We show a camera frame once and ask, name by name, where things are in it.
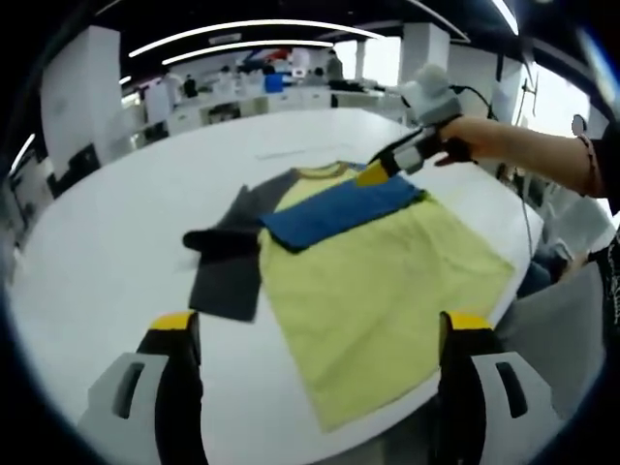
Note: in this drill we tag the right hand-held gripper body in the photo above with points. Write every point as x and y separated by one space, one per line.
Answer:
436 104

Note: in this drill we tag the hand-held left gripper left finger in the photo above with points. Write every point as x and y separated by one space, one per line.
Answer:
145 387

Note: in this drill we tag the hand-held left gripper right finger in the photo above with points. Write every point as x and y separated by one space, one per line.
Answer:
489 387

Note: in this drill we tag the yellow blue grey garment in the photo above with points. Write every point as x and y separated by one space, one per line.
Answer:
368 290

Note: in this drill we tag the person's right hand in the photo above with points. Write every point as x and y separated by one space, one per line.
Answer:
462 135

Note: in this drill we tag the white square pillar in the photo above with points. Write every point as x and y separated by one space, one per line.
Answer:
80 97
426 48

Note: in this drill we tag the person's grey trousers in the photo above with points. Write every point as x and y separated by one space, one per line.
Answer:
557 339

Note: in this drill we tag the white cabinet row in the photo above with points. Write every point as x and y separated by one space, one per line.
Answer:
290 102

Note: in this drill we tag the blue container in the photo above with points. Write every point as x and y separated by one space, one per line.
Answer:
273 83

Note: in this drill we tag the person's black printed shirt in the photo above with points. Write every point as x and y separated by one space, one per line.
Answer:
609 271

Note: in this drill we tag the black chair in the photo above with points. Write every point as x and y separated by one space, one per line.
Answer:
77 169

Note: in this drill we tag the black camera stand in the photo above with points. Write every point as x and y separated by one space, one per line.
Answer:
530 97

